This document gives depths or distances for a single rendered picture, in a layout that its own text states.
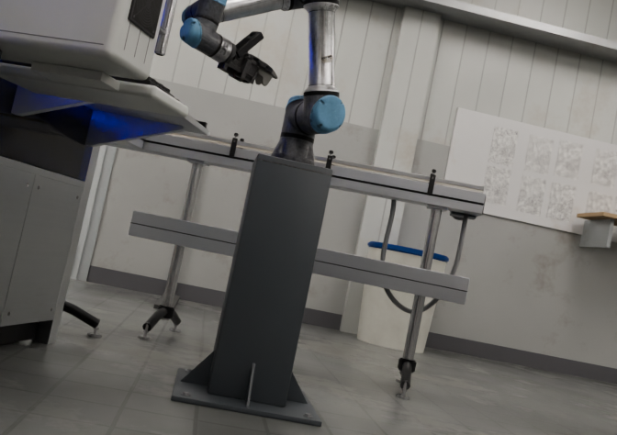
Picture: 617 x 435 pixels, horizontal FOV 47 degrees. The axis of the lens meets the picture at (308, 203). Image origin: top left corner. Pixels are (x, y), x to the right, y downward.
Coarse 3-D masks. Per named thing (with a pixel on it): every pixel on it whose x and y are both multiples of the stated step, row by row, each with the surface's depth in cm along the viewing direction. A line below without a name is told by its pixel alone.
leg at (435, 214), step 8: (432, 208) 324; (440, 208) 321; (432, 216) 323; (440, 216) 324; (432, 224) 323; (432, 232) 322; (432, 240) 322; (424, 248) 323; (432, 248) 322; (424, 256) 322; (432, 256) 323; (424, 264) 322; (416, 296) 321; (424, 296) 321; (416, 304) 320; (416, 312) 320; (416, 320) 319; (416, 328) 319; (408, 336) 320; (416, 336) 319; (408, 344) 319; (416, 344) 320; (408, 352) 318
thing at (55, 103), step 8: (24, 88) 205; (16, 96) 205; (24, 96) 205; (32, 96) 205; (40, 96) 205; (48, 96) 204; (16, 104) 205; (24, 104) 205; (32, 104) 205; (40, 104) 204; (48, 104) 204; (56, 104) 204; (64, 104) 203; (72, 104) 203; (80, 104) 205; (16, 112) 205; (24, 112) 205; (32, 112) 206; (40, 112) 207
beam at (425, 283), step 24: (144, 216) 338; (168, 240) 335; (192, 240) 334; (216, 240) 332; (336, 264) 325; (360, 264) 323; (384, 264) 322; (408, 288) 320; (432, 288) 318; (456, 288) 317
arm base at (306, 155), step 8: (280, 136) 240; (288, 136) 237; (296, 136) 236; (304, 136) 236; (280, 144) 237; (288, 144) 235; (296, 144) 235; (304, 144) 236; (312, 144) 240; (272, 152) 240; (280, 152) 235; (288, 152) 234; (296, 152) 234; (304, 152) 235; (312, 152) 239; (296, 160) 234; (304, 160) 235; (312, 160) 239
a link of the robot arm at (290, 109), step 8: (296, 96) 238; (288, 104) 240; (296, 104) 237; (288, 112) 238; (296, 112) 233; (288, 120) 238; (296, 120) 234; (288, 128) 237; (296, 128) 236; (312, 136) 239
